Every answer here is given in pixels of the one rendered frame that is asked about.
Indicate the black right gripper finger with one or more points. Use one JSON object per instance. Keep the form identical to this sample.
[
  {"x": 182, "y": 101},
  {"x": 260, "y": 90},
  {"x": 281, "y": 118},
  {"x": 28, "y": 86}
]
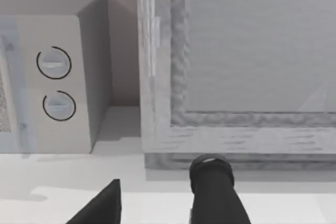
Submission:
[{"x": 105, "y": 208}]

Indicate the black bottle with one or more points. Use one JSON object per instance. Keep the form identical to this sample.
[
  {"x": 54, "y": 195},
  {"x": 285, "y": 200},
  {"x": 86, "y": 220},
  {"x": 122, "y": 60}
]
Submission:
[{"x": 214, "y": 195}]

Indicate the pale microwave knob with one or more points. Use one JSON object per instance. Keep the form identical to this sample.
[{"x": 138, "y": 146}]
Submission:
[
  {"x": 53, "y": 62},
  {"x": 59, "y": 105}
]

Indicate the pale microwave oven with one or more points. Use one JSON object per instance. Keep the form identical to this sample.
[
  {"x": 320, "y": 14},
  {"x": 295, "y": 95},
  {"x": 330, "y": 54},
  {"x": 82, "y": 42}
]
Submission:
[{"x": 78, "y": 90}]

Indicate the grey cabinet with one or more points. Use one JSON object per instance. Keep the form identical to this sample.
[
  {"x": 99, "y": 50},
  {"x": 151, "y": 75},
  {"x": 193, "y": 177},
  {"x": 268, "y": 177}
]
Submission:
[{"x": 162, "y": 77}]

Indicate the microwave oven door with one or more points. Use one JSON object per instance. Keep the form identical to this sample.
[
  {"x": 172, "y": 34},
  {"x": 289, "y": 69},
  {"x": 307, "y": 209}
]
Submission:
[{"x": 13, "y": 77}]

